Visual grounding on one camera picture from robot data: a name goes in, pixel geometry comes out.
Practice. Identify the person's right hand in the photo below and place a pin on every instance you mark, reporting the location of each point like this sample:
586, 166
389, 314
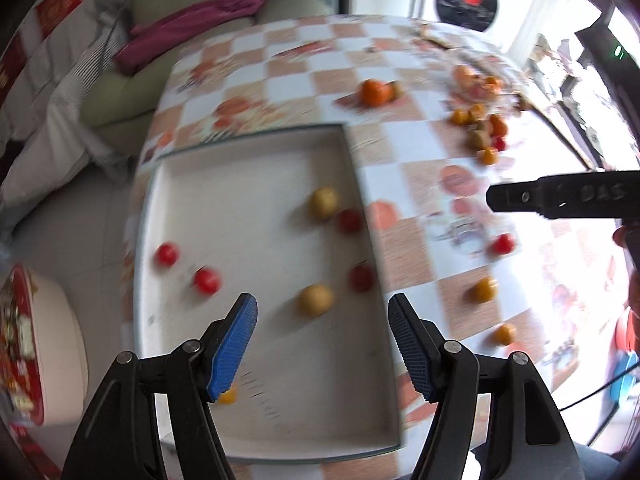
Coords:
627, 237

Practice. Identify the red plastic basin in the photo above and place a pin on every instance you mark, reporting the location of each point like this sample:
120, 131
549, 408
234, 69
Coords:
631, 332

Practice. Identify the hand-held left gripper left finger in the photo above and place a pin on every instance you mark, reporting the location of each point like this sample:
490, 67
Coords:
232, 350

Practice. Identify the white shallow tray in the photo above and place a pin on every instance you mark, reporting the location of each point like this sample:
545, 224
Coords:
240, 200

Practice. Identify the grey striped bedding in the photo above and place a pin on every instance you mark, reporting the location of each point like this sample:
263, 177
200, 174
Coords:
60, 110

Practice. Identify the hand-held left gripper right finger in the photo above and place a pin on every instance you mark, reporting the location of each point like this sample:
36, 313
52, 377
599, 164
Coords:
412, 350

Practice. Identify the clear glass bowl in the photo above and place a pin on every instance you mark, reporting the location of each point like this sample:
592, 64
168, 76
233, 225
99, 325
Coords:
505, 67

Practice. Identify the green sofa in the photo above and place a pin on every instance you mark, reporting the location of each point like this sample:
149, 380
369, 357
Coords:
150, 90

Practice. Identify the red cherry tomato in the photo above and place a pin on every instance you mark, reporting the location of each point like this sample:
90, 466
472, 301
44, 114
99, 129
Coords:
501, 244
166, 255
499, 144
206, 280
350, 221
361, 278

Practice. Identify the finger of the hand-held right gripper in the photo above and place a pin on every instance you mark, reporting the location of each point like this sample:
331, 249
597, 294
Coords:
530, 195

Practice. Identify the blue plastic basin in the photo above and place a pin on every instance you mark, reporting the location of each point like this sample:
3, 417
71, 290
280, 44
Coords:
627, 380

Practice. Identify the round white red-topped stool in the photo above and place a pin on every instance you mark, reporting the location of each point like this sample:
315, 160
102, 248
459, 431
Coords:
55, 340

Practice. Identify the yellow cherry tomato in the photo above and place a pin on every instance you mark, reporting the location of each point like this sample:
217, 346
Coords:
484, 290
227, 396
476, 111
504, 333
460, 116
487, 156

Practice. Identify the brown longan fruit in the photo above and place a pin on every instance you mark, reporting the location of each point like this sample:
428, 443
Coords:
316, 300
322, 202

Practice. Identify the yellow-green small fruit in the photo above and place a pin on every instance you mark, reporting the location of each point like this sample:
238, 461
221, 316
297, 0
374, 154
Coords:
480, 137

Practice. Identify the magenta cloth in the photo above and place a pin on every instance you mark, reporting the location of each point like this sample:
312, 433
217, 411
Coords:
190, 25

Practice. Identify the red wall banner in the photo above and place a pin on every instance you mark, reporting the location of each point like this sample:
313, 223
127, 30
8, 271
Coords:
60, 2

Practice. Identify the small orange tangerine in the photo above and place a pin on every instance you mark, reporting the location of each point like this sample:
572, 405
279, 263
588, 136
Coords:
497, 125

